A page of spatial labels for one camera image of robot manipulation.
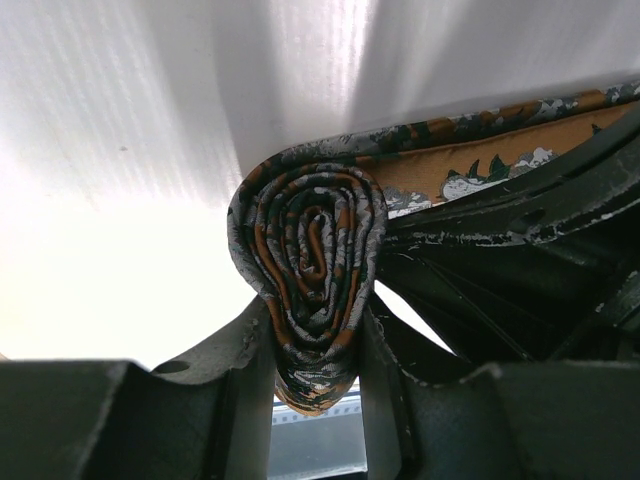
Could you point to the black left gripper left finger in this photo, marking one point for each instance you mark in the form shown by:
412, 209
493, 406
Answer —
205, 414

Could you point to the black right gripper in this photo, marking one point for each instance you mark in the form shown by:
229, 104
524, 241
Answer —
574, 298

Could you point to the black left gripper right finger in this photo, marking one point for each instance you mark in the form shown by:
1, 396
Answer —
427, 414

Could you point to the orange grey patterned tie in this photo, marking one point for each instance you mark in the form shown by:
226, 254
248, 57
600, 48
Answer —
306, 227

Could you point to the slotted grey cable duct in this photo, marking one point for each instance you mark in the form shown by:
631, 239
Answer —
328, 446

